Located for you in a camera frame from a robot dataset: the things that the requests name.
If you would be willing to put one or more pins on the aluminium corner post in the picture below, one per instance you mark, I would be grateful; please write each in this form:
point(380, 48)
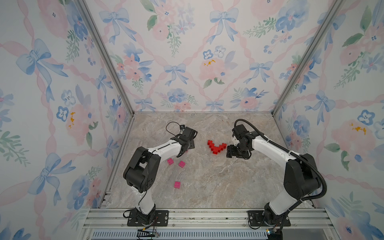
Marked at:
point(95, 34)
point(321, 32)

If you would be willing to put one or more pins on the aluminium corner post right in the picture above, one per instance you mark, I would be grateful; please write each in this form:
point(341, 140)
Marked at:
point(321, 32)

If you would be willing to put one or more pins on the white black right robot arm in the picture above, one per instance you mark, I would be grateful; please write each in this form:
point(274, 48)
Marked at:
point(302, 180)

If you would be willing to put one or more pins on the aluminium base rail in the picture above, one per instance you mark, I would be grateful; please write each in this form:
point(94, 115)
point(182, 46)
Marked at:
point(209, 224)

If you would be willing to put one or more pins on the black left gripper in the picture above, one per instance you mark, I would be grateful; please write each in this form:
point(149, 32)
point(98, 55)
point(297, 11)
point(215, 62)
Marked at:
point(192, 144)

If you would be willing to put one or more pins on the pink 2x2 lego brick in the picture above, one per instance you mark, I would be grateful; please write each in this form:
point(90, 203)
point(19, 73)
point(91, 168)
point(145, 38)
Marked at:
point(182, 164)
point(177, 185)
point(170, 161)

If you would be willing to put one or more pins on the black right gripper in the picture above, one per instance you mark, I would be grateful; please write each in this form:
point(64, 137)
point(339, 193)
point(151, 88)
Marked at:
point(230, 151)

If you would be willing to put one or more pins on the red 2x4 lego brick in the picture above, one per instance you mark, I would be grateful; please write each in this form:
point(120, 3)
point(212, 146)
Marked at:
point(216, 149)

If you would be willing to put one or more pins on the aluminium corner post left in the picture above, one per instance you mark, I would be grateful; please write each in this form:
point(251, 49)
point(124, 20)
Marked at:
point(95, 34)

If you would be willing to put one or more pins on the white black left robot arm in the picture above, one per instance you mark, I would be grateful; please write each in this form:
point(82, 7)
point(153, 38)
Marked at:
point(142, 169)

